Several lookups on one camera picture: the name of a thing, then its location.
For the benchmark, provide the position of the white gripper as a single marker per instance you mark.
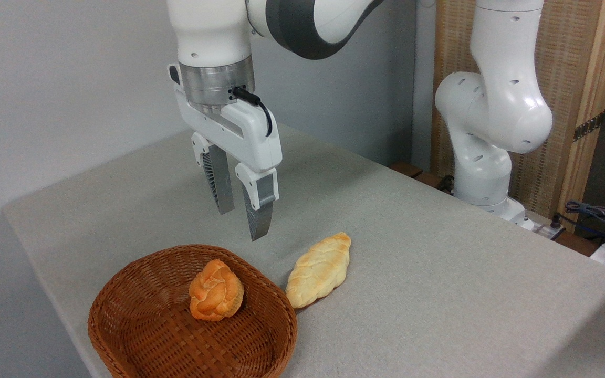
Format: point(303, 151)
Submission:
point(239, 136)

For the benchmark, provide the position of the pale braided long bread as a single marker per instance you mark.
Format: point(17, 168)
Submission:
point(318, 270)

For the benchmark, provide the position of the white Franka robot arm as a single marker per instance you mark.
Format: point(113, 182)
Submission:
point(497, 105)

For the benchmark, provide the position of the orange round bread roll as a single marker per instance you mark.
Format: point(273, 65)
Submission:
point(216, 291)

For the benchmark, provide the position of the brown wicker basket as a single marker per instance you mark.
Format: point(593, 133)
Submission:
point(150, 325)

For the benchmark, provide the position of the brown wooden base board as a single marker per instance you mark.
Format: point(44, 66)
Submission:
point(406, 169)

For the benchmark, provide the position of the black metal screen hinge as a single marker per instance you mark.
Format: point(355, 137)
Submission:
point(588, 127)

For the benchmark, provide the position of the wooden rattan folding screen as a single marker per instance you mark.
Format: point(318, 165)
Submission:
point(570, 63)

